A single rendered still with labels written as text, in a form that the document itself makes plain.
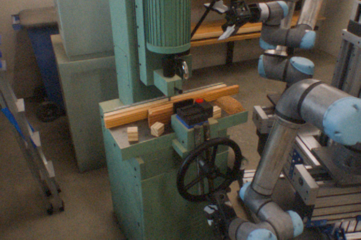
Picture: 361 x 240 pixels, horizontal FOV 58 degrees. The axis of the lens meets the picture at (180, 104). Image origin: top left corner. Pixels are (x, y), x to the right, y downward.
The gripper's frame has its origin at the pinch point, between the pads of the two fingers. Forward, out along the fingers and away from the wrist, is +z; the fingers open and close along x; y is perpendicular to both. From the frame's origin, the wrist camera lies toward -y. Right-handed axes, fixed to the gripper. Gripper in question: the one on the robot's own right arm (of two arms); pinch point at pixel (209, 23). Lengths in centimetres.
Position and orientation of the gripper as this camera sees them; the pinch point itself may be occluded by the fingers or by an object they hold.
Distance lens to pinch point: 127.4
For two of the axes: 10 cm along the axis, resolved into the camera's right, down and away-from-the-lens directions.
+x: 3.4, 9.2, -2.1
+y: 3.3, -3.2, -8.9
